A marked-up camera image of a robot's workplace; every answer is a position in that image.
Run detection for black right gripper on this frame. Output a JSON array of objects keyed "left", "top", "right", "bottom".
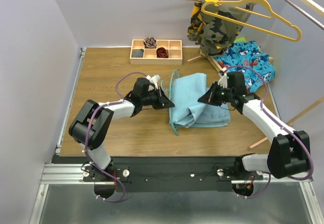
[{"left": 199, "top": 81, "right": 234, "bottom": 106}]

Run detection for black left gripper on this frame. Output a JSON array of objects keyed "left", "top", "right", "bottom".
[{"left": 141, "top": 86, "right": 174, "bottom": 110}]

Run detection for teal plastic hanger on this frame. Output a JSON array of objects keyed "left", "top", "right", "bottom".
[{"left": 160, "top": 69, "right": 180, "bottom": 136}]

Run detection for light blue trousers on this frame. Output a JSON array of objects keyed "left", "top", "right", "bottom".
[{"left": 171, "top": 73, "right": 231, "bottom": 128}]

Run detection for yellow plastic hanger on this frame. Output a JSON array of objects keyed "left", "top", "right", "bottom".
[{"left": 200, "top": 0, "right": 303, "bottom": 42}]

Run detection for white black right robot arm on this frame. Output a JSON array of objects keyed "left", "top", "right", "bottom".
[{"left": 198, "top": 71, "right": 314, "bottom": 180}]

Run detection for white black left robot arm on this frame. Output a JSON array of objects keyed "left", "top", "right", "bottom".
[{"left": 68, "top": 74, "right": 175, "bottom": 181}]

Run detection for orange black rolled sock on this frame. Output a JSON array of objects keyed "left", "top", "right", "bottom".
[{"left": 156, "top": 47, "right": 169, "bottom": 58}]

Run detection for blue shark print shorts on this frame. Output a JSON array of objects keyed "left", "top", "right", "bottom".
[{"left": 215, "top": 41, "right": 275, "bottom": 92}]

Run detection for wooden compartment tray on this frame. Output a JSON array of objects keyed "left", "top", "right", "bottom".
[{"left": 130, "top": 39, "right": 183, "bottom": 65}]

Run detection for grey rolled sock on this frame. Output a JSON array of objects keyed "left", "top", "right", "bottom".
[{"left": 132, "top": 49, "right": 144, "bottom": 58}]

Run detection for patterned pink black sock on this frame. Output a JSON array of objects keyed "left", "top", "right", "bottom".
[{"left": 143, "top": 37, "right": 157, "bottom": 49}]

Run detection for camouflage shorts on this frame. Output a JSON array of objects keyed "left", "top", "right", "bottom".
[{"left": 187, "top": 0, "right": 256, "bottom": 57}]

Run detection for metal hanging rod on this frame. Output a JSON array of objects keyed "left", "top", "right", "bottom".
[{"left": 283, "top": 0, "right": 323, "bottom": 30}]

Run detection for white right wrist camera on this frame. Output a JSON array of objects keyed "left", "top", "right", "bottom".
[{"left": 218, "top": 67, "right": 227, "bottom": 88}]

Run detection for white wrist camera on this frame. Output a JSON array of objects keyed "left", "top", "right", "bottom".
[
  {"left": 218, "top": 67, "right": 227, "bottom": 88},
  {"left": 146, "top": 74, "right": 161, "bottom": 91}
]

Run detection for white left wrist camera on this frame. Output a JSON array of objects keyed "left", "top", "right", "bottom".
[{"left": 146, "top": 74, "right": 161, "bottom": 91}]

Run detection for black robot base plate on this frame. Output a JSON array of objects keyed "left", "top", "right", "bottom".
[{"left": 83, "top": 156, "right": 264, "bottom": 193}]

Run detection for aluminium table edge rail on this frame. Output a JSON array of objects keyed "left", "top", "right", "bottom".
[{"left": 54, "top": 47, "right": 87, "bottom": 156}]

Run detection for aluminium front frame rail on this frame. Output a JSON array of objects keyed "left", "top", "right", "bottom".
[{"left": 30, "top": 156, "right": 323, "bottom": 223}]

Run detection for wooden clothes rack frame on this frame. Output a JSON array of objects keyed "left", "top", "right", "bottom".
[{"left": 187, "top": 0, "right": 323, "bottom": 150}]

